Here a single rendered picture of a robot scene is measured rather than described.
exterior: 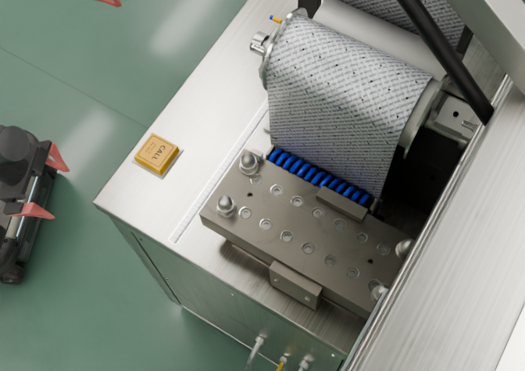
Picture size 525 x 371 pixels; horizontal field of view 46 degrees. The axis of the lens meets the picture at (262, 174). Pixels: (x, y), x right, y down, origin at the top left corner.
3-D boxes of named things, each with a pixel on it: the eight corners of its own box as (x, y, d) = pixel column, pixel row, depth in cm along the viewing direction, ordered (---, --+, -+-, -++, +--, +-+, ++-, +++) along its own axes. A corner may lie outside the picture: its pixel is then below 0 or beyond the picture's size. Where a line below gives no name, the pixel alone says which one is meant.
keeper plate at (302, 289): (276, 276, 122) (274, 258, 112) (320, 301, 120) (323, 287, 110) (269, 287, 122) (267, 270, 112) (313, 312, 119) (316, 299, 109)
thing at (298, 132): (272, 141, 123) (269, 90, 106) (379, 197, 117) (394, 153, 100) (270, 144, 122) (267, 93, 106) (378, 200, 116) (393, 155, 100)
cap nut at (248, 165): (245, 155, 121) (244, 144, 116) (262, 163, 120) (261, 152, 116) (235, 169, 119) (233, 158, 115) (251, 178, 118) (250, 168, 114)
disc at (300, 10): (305, 44, 113) (306, -12, 100) (307, 45, 113) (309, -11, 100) (262, 105, 108) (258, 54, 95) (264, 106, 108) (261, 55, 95)
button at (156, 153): (154, 137, 138) (151, 131, 136) (180, 151, 136) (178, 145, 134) (135, 161, 136) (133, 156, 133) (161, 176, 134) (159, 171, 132)
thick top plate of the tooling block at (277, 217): (246, 161, 127) (244, 147, 121) (426, 258, 117) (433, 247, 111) (202, 225, 121) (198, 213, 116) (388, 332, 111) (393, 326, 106)
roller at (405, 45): (332, 26, 122) (336, -17, 111) (452, 80, 116) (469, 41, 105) (301, 70, 118) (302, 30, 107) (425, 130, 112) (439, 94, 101)
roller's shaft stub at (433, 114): (431, 114, 100) (437, 100, 96) (472, 133, 98) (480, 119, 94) (419, 135, 98) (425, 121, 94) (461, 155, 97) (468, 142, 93)
